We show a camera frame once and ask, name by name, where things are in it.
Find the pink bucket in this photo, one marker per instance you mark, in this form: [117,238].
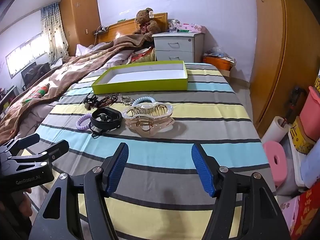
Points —
[310,115]

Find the pink tissue box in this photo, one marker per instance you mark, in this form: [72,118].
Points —
[193,27]

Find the green shallow cardboard box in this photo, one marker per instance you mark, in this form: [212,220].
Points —
[140,86]

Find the rose gold hair clip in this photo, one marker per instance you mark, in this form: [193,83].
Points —
[107,100]

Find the rose gold hair claw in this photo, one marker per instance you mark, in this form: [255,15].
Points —
[140,124]

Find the white paper roll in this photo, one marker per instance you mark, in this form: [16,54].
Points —
[275,130]

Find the wooden headboard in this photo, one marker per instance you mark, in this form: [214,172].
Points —
[120,27]

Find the pink floral box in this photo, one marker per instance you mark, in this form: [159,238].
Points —
[290,215]

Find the dark metal object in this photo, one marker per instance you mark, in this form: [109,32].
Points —
[295,100]

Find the person's left hand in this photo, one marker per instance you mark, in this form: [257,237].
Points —
[26,205]

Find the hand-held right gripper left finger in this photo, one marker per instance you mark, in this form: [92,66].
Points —
[117,166]

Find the striped bed sheet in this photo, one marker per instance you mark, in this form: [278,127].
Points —
[200,120]

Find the narrow wooden wardrobe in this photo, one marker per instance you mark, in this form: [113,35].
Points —
[82,17]

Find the brown blanket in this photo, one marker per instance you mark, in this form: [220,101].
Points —
[62,75]

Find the white pillow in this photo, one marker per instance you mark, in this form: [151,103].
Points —
[82,49]

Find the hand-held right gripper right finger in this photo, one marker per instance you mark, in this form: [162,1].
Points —
[203,171]

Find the orange basin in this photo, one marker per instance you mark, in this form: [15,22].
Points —
[217,64]

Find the power strip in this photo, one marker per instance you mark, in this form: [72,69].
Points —
[101,30]

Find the large wooden wardrobe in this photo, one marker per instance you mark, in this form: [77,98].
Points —
[275,55]

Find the white plastic bin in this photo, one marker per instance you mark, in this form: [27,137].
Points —
[295,165]

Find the clear plastic bag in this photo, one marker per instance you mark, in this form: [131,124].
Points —
[220,52]

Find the yellow patterned pillow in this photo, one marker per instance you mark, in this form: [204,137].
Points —
[145,56]

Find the red printed box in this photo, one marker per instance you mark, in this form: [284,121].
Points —
[307,212]

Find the spotted curtain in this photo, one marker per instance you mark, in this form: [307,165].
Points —
[53,30]

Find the window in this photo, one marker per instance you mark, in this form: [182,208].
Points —
[25,55]

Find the dark bag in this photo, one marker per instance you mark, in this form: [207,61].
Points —
[35,73]

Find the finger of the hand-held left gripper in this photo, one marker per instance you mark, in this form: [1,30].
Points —
[50,151]
[22,142]

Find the brown teddy bear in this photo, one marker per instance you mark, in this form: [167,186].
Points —
[145,20]

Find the yellow printed box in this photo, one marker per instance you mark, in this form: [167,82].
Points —
[300,140]

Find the white nightstand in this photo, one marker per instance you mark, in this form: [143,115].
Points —
[175,45]

